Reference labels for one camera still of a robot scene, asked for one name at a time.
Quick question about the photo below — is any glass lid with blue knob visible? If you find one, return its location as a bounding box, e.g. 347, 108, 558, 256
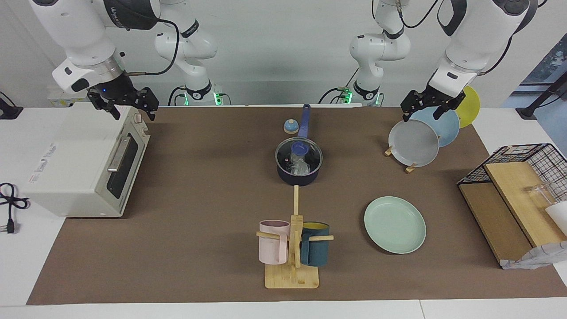
275, 137, 323, 176

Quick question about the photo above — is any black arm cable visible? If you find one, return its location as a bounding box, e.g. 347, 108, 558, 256
475, 38, 514, 78
125, 17, 180, 78

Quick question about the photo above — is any dark teal mug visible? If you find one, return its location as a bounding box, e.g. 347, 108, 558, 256
300, 222, 330, 267

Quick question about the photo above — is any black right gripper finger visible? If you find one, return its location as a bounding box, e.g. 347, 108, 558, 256
87, 89, 121, 121
134, 87, 159, 121

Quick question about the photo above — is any white cup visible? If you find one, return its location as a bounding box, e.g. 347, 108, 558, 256
545, 202, 567, 235

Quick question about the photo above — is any dark blue saucepan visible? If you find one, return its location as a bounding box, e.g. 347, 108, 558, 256
275, 104, 323, 187

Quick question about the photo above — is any light blue plate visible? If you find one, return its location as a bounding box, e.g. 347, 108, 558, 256
410, 108, 460, 148

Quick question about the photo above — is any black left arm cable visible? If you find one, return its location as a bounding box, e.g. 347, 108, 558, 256
475, 38, 514, 78

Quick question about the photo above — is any black base cable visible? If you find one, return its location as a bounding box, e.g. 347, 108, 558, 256
319, 66, 360, 106
168, 86, 187, 107

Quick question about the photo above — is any wooden plate rack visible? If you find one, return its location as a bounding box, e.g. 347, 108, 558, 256
384, 146, 417, 173

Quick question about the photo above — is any yellow plate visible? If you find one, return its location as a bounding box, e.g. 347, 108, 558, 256
455, 86, 481, 129

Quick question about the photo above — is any brown table mat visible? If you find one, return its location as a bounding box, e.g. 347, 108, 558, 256
27, 106, 567, 305

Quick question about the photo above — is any grey plate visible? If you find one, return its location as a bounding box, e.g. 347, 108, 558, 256
388, 120, 440, 167

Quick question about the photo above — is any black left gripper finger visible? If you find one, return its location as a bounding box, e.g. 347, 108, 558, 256
400, 90, 419, 121
435, 95, 466, 119

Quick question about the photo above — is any grey marbled cloth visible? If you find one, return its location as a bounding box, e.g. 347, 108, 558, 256
501, 241, 567, 270

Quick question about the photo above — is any clear glass cup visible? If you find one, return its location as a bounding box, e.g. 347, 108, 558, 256
525, 181, 559, 209

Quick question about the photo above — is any black metal stand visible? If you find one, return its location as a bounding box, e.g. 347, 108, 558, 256
516, 71, 567, 120

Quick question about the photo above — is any pink mug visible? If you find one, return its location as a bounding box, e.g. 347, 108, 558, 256
259, 220, 291, 265

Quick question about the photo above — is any white vermicelli bundle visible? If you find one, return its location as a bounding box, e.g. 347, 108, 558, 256
286, 155, 313, 175

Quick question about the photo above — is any wooden mug tree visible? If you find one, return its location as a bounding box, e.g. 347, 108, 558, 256
256, 185, 334, 289

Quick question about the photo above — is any light green plate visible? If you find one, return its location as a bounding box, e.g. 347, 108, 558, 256
364, 196, 427, 255

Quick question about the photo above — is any black power cord with plug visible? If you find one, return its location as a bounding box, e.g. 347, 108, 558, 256
0, 183, 31, 234

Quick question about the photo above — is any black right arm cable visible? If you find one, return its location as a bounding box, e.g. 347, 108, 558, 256
125, 17, 180, 78

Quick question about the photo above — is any black table clamp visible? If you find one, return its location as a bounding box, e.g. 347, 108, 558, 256
0, 91, 23, 120

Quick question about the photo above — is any white toaster oven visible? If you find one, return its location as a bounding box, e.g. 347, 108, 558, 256
20, 102, 151, 218

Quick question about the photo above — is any wire and wood shelf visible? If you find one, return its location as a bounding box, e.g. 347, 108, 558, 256
458, 143, 567, 266

